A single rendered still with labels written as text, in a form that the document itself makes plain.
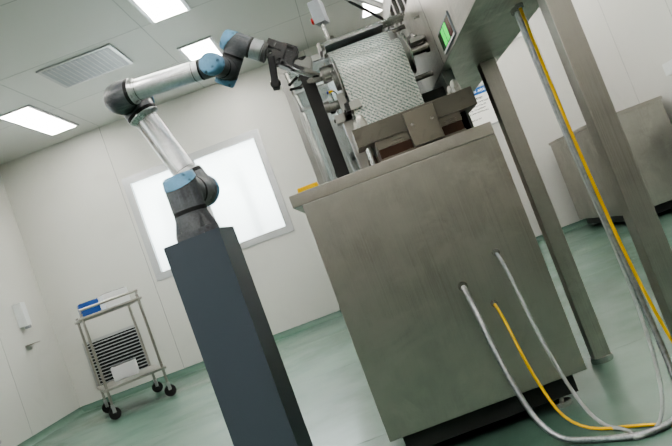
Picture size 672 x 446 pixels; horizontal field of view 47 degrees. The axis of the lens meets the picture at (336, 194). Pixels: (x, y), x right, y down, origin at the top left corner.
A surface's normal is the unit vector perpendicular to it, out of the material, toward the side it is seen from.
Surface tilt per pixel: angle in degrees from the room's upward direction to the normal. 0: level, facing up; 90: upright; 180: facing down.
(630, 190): 90
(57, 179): 90
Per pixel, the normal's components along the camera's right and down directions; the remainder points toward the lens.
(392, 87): -0.04, -0.06
